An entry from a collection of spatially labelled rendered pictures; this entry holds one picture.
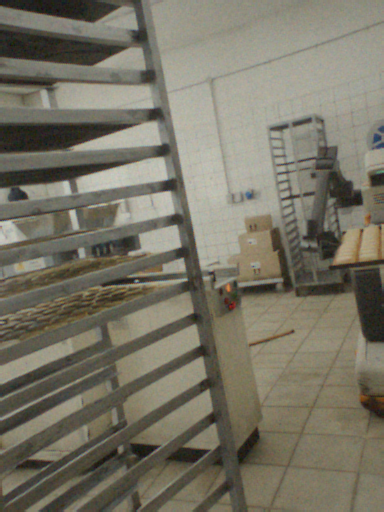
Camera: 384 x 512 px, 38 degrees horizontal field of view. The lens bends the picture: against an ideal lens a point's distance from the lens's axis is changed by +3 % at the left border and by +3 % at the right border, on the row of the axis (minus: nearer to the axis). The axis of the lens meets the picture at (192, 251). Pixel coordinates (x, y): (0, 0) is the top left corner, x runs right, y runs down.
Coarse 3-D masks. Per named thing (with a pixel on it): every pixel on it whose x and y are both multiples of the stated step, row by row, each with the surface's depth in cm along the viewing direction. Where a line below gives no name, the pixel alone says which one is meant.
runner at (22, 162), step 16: (160, 144) 139; (0, 160) 107; (16, 160) 110; (32, 160) 112; (48, 160) 115; (64, 160) 118; (80, 160) 121; (96, 160) 124; (112, 160) 127; (128, 160) 134
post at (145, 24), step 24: (144, 0) 135; (144, 24) 135; (144, 48) 136; (168, 120) 138; (168, 144) 137; (168, 168) 139; (192, 240) 141; (192, 264) 141; (192, 288) 142; (216, 360) 145; (216, 384) 144; (216, 408) 146; (240, 480) 148; (240, 504) 148
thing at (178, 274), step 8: (232, 264) 273; (160, 272) 296; (168, 272) 291; (176, 272) 289; (184, 272) 286; (216, 272) 277; (224, 272) 274; (232, 272) 272; (120, 280) 308; (128, 280) 306; (144, 280) 300; (152, 280) 297; (160, 280) 295; (168, 280) 292
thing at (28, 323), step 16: (96, 288) 164; (112, 288) 160; (128, 288) 152; (144, 288) 147; (160, 288) 142; (48, 304) 152; (64, 304) 148; (80, 304) 141; (96, 304) 136; (112, 304) 131; (0, 320) 143; (16, 320) 138; (32, 320) 134; (48, 320) 130; (64, 320) 126; (0, 336) 122; (16, 336) 118; (32, 336) 113
